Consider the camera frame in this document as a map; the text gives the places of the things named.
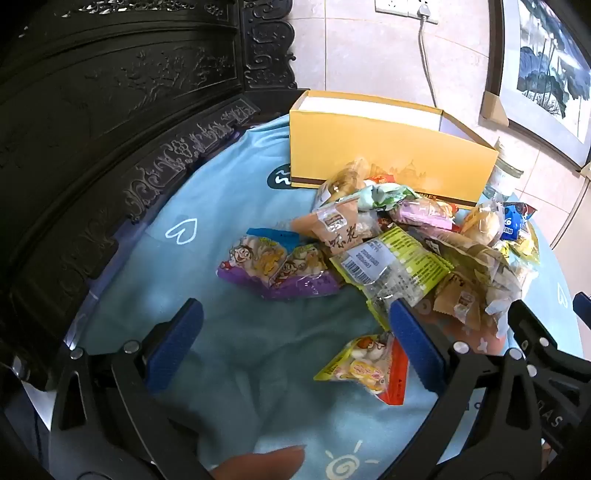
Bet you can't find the blue cookie packet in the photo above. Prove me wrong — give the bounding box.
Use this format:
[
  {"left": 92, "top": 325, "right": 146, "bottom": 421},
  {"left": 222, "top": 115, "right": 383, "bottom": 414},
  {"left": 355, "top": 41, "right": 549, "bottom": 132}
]
[{"left": 501, "top": 202, "right": 537, "bottom": 241}]

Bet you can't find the light blue printed cloth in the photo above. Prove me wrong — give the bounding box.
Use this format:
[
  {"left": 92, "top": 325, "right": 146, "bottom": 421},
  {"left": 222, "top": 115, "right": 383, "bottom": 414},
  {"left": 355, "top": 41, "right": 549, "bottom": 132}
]
[{"left": 65, "top": 113, "right": 587, "bottom": 480}]

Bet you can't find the framed lotus painting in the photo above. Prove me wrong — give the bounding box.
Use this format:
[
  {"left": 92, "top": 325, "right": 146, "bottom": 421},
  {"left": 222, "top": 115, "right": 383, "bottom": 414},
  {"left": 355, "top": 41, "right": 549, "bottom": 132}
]
[{"left": 480, "top": 0, "right": 591, "bottom": 169}]

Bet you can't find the yellow cardboard box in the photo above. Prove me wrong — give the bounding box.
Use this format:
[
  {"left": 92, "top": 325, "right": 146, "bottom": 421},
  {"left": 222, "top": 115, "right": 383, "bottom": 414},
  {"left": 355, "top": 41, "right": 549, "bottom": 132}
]
[{"left": 288, "top": 90, "right": 500, "bottom": 204}]

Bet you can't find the white power cable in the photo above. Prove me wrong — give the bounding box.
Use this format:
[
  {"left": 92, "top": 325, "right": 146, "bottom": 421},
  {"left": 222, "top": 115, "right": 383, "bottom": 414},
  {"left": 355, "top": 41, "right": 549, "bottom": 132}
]
[{"left": 417, "top": 0, "right": 439, "bottom": 109}]

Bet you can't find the mint green snack packet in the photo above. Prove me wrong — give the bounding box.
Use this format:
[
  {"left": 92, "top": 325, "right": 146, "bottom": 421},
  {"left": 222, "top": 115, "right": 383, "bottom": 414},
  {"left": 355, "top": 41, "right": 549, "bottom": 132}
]
[{"left": 356, "top": 182, "right": 417, "bottom": 216}]

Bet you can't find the person's left hand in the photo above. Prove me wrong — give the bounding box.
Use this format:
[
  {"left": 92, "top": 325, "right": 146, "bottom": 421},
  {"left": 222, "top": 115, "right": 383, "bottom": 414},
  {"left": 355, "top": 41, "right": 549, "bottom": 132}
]
[{"left": 212, "top": 444, "right": 307, "bottom": 480}]

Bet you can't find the orange labelled snack packet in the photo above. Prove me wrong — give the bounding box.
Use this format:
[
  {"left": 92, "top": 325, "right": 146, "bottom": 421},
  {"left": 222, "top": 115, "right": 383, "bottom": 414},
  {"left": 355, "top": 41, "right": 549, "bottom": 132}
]
[{"left": 291, "top": 203, "right": 366, "bottom": 259}]

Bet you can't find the yellow red cartoon snack packet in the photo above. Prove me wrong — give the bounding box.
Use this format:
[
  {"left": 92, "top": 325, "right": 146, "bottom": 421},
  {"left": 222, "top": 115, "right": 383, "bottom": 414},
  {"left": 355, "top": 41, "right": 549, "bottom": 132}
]
[{"left": 314, "top": 331, "right": 410, "bottom": 407}]

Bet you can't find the clear brown pastry packet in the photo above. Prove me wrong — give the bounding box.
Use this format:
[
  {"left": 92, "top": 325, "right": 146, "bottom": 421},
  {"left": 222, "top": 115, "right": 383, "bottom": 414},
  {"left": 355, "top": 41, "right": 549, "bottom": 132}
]
[{"left": 418, "top": 228, "right": 523, "bottom": 297}]

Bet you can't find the brown paper snack packet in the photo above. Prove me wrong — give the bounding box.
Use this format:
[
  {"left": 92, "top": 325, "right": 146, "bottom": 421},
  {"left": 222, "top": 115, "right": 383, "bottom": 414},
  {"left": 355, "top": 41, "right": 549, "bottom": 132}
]
[{"left": 431, "top": 272, "right": 486, "bottom": 327}]

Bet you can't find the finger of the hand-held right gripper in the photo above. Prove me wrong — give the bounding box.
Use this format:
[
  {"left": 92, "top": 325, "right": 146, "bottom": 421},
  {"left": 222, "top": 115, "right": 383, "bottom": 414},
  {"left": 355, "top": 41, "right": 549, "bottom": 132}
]
[
  {"left": 508, "top": 300, "right": 591, "bottom": 450},
  {"left": 573, "top": 292, "right": 591, "bottom": 324}
]

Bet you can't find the carved dark wooden furniture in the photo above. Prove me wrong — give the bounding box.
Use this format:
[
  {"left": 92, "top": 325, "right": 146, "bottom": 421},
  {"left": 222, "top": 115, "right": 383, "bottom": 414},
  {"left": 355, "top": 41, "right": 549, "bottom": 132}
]
[{"left": 0, "top": 0, "right": 311, "bottom": 402}]

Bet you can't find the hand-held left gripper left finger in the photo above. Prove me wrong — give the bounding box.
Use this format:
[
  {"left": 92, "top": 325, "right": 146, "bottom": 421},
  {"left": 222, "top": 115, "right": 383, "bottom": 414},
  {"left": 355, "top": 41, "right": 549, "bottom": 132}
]
[{"left": 48, "top": 298, "right": 218, "bottom": 480}]

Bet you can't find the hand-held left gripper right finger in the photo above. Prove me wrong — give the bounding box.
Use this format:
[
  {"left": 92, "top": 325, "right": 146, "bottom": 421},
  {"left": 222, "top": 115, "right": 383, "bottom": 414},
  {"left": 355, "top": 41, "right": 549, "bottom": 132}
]
[{"left": 389, "top": 299, "right": 542, "bottom": 480}]

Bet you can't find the pink snack packet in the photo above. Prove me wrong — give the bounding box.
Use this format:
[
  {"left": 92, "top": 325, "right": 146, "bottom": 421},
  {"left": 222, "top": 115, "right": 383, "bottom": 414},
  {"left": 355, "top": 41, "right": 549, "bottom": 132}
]
[{"left": 388, "top": 198, "right": 456, "bottom": 232}]

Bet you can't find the clear plastic bottle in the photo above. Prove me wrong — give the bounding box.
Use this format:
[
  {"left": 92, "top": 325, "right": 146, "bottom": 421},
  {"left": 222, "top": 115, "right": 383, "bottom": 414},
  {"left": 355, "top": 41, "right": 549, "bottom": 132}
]
[{"left": 482, "top": 157, "right": 525, "bottom": 202}]

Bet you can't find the purple cartoon snack packet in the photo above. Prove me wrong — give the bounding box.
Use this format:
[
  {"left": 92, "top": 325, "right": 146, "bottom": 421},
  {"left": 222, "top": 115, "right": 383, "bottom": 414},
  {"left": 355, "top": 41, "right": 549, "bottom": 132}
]
[
  {"left": 270, "top": 244, "right": 345, "bottom": 302},
  {"left": 217, "top": 227, "right": 301, "bottom": 301}
]

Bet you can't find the cardboard corner protector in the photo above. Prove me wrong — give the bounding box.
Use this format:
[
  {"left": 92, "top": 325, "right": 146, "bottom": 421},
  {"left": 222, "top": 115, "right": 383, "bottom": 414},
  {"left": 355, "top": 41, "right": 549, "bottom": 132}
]
[{"left": 480, "top": 90, "right": 509, "bottom": 126}]

